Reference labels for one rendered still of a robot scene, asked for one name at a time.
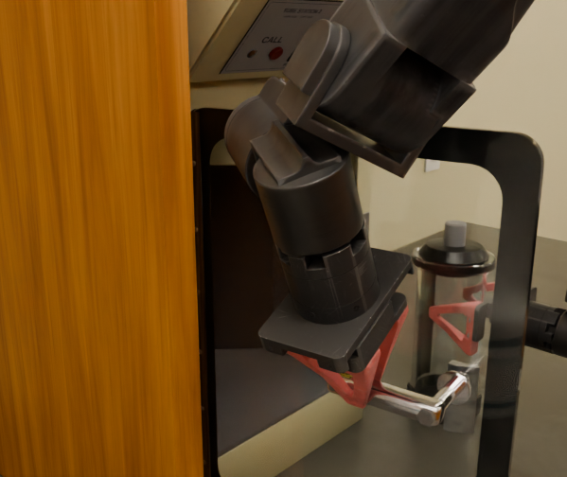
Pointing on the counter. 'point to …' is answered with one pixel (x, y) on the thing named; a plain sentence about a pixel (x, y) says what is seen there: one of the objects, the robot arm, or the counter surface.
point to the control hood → (220, 37)
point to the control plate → (277, 33)
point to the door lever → (435, 407)
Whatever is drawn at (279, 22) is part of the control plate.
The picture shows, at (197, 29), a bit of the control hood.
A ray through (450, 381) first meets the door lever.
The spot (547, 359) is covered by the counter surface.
